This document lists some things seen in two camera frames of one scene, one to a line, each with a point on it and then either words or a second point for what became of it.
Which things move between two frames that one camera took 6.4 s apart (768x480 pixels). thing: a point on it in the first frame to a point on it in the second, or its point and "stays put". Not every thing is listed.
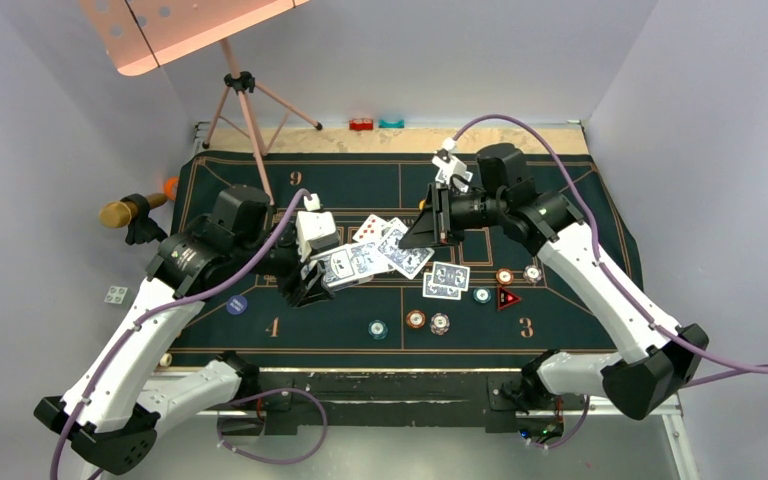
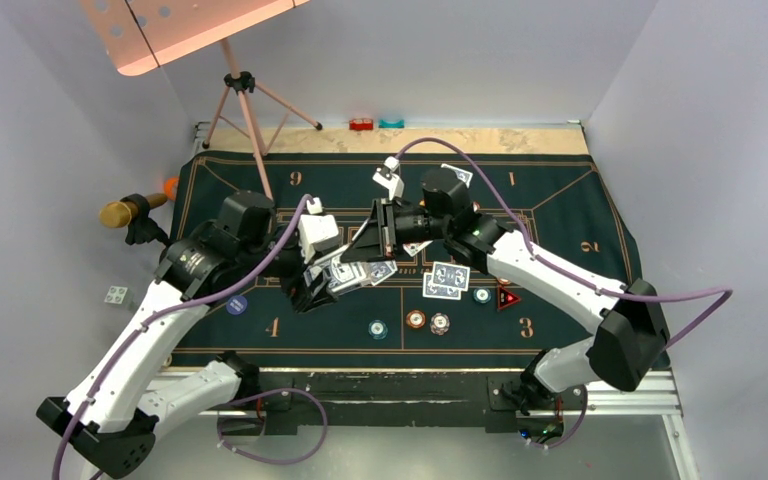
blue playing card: (407, 261) to (381, 270)
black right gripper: (435, 225) to (380, 236)
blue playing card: (435, 290) stays put
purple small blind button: (236, 304) stays put
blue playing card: (451, 276) stays put
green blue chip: (482, 295) stays put
